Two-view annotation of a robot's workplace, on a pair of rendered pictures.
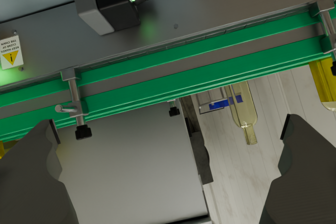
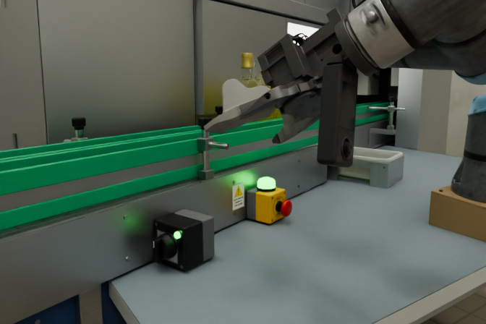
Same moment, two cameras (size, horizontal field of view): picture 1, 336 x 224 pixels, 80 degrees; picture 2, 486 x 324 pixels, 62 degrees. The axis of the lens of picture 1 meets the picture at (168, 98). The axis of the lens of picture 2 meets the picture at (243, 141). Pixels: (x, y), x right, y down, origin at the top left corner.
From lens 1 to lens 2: 0.49 m
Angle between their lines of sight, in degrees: 49
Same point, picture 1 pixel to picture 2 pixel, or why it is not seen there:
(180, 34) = (122, 208)
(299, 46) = not seen: outside the picture
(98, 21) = (195, 215)
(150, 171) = (100, 47)
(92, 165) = (160, 73)
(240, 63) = (61, 173)
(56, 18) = not seen: hidden behind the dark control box
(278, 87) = not seen: outside the picture
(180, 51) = (119, 192)
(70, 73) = (208, 175)
